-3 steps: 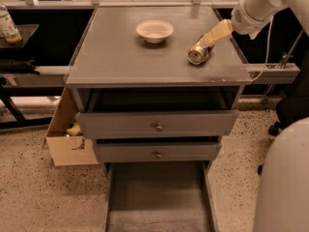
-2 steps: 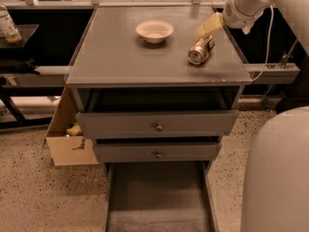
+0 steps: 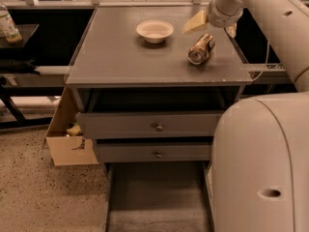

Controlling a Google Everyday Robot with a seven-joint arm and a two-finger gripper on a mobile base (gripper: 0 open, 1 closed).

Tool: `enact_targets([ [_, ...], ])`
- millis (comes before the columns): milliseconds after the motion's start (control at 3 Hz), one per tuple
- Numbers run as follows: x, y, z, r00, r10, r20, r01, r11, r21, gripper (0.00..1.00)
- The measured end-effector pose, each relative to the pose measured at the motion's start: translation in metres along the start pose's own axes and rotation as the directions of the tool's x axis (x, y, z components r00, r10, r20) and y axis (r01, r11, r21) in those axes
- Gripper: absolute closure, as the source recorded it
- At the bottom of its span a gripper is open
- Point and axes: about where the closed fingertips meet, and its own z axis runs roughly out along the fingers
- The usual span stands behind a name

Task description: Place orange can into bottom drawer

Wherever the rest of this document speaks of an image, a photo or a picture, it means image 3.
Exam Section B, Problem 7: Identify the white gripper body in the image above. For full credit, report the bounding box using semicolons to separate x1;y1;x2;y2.
208;0;243;28

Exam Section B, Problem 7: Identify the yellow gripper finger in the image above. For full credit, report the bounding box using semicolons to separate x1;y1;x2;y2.
225;23;237;38
182;11;208;35

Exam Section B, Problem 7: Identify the orange soda can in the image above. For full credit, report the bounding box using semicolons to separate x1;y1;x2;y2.
188;34;215;65

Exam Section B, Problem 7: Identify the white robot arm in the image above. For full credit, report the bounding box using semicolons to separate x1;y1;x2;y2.
207;0;309;232

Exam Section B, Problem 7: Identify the grey drawer cabinet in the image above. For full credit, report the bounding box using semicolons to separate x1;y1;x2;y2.
65;5;253;164

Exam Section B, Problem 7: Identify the grey top drawer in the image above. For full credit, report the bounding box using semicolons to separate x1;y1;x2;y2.
76;111;222;139

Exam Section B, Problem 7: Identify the grey drawer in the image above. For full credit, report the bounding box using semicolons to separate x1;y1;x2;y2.
93;136;212;162
76;111;222;139
101;161;214;232

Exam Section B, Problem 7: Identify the grey middle drawer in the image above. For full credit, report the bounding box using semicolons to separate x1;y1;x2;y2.
93;136;212;162

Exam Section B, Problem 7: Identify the grey bottom drawer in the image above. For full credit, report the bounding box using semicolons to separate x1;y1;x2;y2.
101;161;214;232

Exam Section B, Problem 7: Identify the white bowl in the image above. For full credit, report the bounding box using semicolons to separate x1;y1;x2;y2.
136;20;174;44

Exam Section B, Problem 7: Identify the yellow sponge in box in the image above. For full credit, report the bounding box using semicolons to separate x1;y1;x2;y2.
67;125;82;136

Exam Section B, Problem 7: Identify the cardboard box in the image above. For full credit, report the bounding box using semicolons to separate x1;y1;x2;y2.
45;88;98;166

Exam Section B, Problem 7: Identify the black side table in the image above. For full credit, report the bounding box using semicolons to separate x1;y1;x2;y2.
0;24;51;130

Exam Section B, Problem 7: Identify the green label bottle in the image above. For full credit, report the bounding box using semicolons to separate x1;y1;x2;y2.
0;2;22;44

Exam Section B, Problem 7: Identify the white cable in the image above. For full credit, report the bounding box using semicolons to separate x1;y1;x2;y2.
251;39;270;83

